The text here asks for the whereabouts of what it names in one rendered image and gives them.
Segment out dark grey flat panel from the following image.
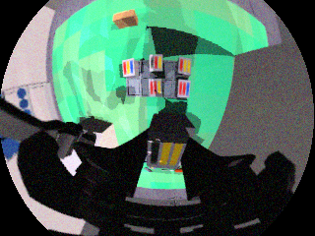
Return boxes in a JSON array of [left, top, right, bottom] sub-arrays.
[[208, 41, 314, 193]]

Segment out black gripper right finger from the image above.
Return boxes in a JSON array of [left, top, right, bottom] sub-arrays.
[[180, 137, 256, 201]]

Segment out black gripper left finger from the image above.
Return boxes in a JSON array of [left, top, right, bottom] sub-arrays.
[[72, 127, 149, 200]]

